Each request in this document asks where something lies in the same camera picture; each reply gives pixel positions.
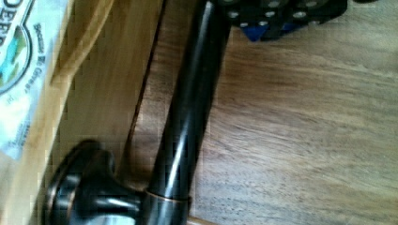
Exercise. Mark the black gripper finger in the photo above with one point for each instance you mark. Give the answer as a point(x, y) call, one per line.
point(264, 20)

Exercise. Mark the wooden drawer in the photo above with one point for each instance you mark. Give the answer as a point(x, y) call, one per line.
point(78, 133)

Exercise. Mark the packet inside drawer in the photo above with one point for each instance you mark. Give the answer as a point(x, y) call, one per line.
point(29, 31)

